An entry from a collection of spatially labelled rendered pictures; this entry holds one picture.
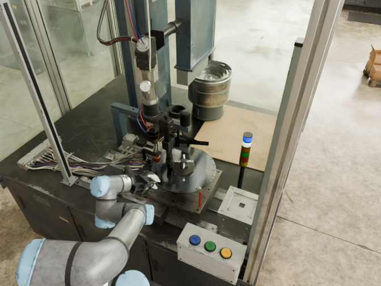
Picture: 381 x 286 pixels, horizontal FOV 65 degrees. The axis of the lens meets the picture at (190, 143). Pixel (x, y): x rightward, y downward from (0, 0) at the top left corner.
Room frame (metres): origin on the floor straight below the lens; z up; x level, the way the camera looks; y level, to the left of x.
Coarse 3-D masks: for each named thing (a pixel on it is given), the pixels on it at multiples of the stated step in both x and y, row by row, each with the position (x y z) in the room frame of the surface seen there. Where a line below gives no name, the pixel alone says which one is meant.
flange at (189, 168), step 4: (180, 160) 1.12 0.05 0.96; (188, 160) 1.12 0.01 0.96; (176, 164) 1.09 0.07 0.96; (180, 164) 1.08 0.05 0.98; (188, 164) 1.09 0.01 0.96; (192, 164) 1.09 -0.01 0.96; (176, 168) 1.06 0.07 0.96; (180, 168) 1.06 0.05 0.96; (184, 168) 1.06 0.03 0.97; (188, 168) 1.06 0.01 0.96; (192, 168) 1.07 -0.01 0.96; (176, 172) 1.04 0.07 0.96; (180, 172) 1.04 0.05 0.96; (184, 172) 1.04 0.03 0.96; (188, 172) 1.04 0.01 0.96; (192, 172) 1.04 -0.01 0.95
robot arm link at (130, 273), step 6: (132, 270) 0.53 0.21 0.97; (120, 276) 0.50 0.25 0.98; (126, 276) 0.50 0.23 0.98; (132, 276) 0.50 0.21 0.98; (138, 276) 0.50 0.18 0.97; (144, 276) 0.51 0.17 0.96; (114, 282) 0.49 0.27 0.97; (120, 282) 0.48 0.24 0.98; (126, 282) 0.48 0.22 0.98; (132, 282) 0.48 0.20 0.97; (138, 282) 0.48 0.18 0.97; (144, 282) 0.49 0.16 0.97
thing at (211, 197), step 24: (144, 72) 1.13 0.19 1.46; (144, 96) 1.14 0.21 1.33; (144, 120) 1.11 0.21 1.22; (120, 168) 1.03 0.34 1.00; (144, 168) 1.14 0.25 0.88; (168, 192) 1.00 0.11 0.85; (192, 192) 1.00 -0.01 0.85; (216, 192) 1.08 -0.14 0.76; (168, 216) 0.92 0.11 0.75; (192, 216) 0.88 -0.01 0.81; (216, 216) 0.92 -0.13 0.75; (240, 240) 0.78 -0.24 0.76
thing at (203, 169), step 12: (180, 156) 1.16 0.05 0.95; (192, 156) 1.16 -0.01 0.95; (204, 156) 1.16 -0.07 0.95; (156, 168) 1.07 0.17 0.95; (168, 168) 1.07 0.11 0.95; (204, 168) 1.08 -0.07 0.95; (168, 180) 0.99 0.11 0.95; (180, 180) 0.99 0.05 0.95; (192, 180) 0.99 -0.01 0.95; (204, 180) 0.99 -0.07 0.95; (180, 192) 0.91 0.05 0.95
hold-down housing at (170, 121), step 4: (164, 116) 1.08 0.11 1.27; (160, 120) 1.08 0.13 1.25; (164, 120) 1.07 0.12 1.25; (168, 120) 1.07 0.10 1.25; (172, 120) 1.08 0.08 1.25; (160, 124) 1.07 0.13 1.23; (164, 124) 1.06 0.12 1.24; (168, 124) 1.05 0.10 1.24; (172, 124) 1.08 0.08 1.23; (160, 128) 1.07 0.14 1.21; (164, 128) 1.06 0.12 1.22; (168, 128) 1.05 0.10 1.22; (172, 128) 1.08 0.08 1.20; (168, 132) 1.05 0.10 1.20; (164, 136) 1.07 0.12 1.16; (168, 136) 1.07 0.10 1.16; (164, 140) 1.08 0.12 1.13; (168, 140) 1.07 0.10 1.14; (172, 140) 1.08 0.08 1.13; (164, 144) 1.07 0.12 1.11; (168, 144) 1.06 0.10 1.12; (172, 144) 1.08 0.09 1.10; (164, 148) 1.07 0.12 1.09; (168, 148) 1.06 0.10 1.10; (172, 148) 1.08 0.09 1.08
